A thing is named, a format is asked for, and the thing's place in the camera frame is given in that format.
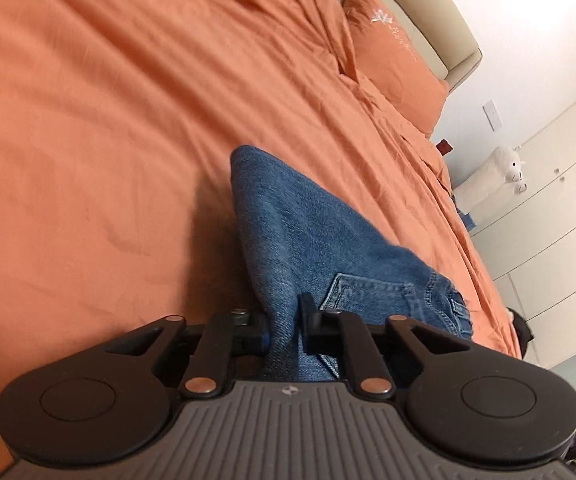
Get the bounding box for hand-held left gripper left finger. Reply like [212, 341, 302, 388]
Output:
[102, 309, 271, 398]

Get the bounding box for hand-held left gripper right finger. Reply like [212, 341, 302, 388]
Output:
[298, 292, 474, 397]

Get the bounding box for blue denim pants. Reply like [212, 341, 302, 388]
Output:
[229, 145, 474, 383]

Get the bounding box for black object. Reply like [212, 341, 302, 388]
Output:
[509, 309, 534, 359]

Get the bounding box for white alpaca plush toy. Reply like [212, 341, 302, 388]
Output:
[452, 145, 528, 229]

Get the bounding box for orange duvet cover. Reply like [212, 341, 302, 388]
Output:
[0, 0, 524, 466]

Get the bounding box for white wardrobe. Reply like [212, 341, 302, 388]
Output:
[468, 85, 576, 372]

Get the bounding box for orange pillow with white print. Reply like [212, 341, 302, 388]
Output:
[342, 0, 449, 136]

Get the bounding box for beige upholstered headboard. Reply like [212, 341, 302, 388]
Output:
[313, 0, 483, 94]

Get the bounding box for white wall switch plate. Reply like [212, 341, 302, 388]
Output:
[482, 100, 503, 134]

